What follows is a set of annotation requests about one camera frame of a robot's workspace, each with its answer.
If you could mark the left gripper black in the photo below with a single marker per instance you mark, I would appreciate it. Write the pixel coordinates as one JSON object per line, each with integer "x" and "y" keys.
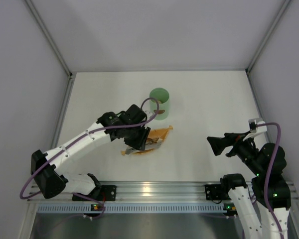
{"x": 138, "y": 137}

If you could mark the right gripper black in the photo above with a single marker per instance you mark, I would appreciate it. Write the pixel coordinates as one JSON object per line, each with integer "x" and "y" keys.
{"x": 229, "y": 143}

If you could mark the metal tongs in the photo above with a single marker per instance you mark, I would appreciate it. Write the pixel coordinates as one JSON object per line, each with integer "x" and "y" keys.
{"x": 148, "y": 147}

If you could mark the brown food toy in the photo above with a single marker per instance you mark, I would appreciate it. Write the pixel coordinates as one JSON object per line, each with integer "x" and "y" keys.
{"x": 152, "y": 140}

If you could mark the orange boat-shaped woven tray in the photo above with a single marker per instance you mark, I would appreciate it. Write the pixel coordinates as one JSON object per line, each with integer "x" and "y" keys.
{"x": 161, "y": 133}

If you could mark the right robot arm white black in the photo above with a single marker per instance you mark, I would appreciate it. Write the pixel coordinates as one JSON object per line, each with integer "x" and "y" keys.
{"x": 272, "y": 194}

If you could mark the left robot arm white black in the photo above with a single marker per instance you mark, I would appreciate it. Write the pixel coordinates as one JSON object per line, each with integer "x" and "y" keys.
{"x": 51, "y": 169}

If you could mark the green cylindrical lunch container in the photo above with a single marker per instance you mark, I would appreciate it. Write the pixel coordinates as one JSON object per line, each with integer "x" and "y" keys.
{"x": 163, "y": 97}

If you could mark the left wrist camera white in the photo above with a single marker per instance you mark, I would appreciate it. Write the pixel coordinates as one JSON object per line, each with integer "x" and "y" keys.
{"x": 149, "y": 114}

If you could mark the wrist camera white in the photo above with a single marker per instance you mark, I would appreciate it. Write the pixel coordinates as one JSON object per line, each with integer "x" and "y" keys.
{"x": 256, "y": 128}
{"x": 149, "y": 114}

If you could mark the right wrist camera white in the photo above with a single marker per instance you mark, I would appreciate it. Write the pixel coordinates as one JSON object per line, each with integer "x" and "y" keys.
{"x": 256, "y": 128}

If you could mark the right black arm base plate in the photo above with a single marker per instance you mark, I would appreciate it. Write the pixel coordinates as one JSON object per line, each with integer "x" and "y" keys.
{"x": 215, "y": 193}

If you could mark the aluminium mounting rail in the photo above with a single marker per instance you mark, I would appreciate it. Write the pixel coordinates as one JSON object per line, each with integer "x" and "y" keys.
{"x": 152, "y": 192}

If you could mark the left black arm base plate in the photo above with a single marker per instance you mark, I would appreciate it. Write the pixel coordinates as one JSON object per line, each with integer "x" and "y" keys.
{"x": 103, "y": 193}

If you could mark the left aluminium frame post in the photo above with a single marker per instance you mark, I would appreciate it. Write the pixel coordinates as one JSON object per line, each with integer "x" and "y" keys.
{"x": 69, "y": 75}

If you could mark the aluminium frame post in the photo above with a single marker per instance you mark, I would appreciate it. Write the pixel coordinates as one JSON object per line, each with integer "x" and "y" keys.
{"x": 69, "y": 75}
{"x": 278, "y": 16}

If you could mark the slotted grey cable duct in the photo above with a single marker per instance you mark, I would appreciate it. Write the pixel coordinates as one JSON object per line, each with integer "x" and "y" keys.
{"x": 131, "y": 208}

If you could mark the right aluminium frame post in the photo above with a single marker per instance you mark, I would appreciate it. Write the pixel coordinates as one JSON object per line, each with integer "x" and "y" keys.
{"x": 278, "y": 16}

